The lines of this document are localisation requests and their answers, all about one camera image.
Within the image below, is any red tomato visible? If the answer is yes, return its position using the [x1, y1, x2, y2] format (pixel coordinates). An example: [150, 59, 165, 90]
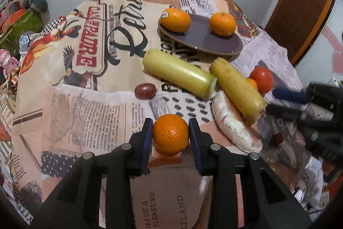
[249, 67, 274, 95]

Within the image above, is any yellow sugarcane piece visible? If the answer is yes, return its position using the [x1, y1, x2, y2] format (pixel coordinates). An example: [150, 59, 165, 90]
[209, 57, 267, 124]

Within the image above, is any small orange kumquat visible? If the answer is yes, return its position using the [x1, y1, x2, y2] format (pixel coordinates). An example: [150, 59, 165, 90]
[247, 78, 258, 90]

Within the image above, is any yellow-green sugarcane piece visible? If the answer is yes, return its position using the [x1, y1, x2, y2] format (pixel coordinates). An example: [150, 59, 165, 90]
[142, 49, 217, 100]

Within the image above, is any orange mandarin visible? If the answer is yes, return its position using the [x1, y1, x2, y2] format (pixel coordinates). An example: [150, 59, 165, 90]
[153, 114, 188, 157]

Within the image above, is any dark red grape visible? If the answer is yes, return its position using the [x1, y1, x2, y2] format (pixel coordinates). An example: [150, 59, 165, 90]
[134, 83, 157, 100]

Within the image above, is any round orange on plate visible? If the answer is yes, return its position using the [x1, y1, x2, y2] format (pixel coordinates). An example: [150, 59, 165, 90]
[209, 12, 237, 37]

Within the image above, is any dark purple plate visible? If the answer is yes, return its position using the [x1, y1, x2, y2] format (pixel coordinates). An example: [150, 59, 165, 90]
[158, 15, 243, 56]

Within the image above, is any brown wooden door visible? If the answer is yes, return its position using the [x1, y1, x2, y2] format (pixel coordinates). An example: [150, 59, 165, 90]
[265, 0, 335, 65]

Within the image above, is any printed newspaper tablecloth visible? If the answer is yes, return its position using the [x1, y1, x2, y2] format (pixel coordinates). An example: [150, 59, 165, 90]
[10, 0, 326, 229]

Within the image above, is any orange with sticker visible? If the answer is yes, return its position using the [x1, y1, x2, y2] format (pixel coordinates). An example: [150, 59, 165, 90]
[159, 8, 191, 33]

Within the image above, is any pink toy figure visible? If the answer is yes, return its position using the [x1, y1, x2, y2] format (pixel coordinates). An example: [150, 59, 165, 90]
[0, 49, 19, 78]

